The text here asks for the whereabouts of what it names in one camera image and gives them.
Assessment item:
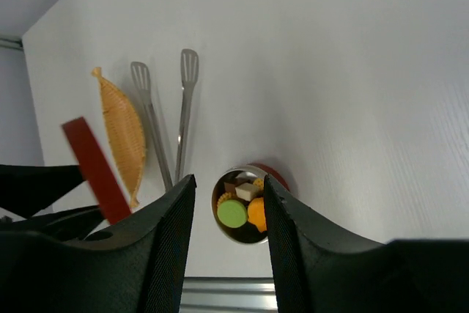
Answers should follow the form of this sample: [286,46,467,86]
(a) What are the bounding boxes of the orange food chunk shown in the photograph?
[247,197,267,232]

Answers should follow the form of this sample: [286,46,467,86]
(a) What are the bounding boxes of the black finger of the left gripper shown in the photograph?
[1,205,105,241]
[1,164,85,218]

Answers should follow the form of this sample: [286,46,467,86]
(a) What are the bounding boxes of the orange food slice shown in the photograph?
[217,192,237,207]
[253,178,264,190]

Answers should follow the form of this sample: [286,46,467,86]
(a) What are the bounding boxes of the red round lid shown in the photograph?
[62,117,131,225]

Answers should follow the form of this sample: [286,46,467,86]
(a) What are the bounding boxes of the aluminium front rail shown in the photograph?
[180,277,278,312]

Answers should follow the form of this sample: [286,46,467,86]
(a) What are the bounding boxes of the round steel lunch box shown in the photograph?
[211,163,289,244]

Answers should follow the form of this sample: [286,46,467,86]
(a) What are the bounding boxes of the white food cube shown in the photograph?
[235,183,259,202]

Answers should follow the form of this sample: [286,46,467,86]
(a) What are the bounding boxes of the green round food piece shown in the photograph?
[217,199,248,229]

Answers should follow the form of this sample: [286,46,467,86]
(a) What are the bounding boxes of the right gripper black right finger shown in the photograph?
[265,176,468,312]

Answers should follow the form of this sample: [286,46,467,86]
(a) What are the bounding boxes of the orange leaf-shaped plate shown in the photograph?
[92,67,147,209]

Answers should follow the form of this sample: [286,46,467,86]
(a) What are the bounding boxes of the dark brown food piece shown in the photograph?
[224,182,237,195]

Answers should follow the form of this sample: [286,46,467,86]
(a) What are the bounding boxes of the steel serving tongs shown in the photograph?
[130,48,200,190]

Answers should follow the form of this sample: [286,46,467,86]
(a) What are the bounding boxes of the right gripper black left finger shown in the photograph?
[1,174,196,312]

